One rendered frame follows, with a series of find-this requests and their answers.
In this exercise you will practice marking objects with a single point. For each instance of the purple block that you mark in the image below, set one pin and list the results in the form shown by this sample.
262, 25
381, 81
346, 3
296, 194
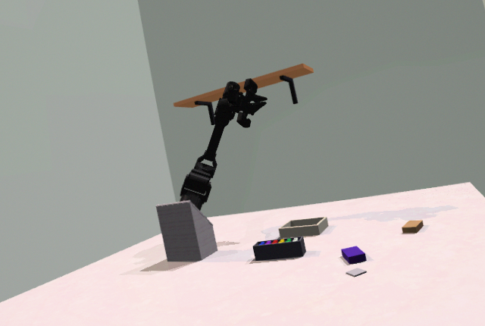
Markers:
353, 254

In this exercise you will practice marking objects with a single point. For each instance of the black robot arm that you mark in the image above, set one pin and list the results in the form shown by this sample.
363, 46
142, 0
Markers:
198, 179

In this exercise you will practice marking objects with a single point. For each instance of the brown rectangular block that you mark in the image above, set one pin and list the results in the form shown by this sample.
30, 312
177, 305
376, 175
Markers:
412, 226

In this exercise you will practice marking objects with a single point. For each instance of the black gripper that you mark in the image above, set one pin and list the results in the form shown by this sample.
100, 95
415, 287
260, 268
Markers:
244, 103

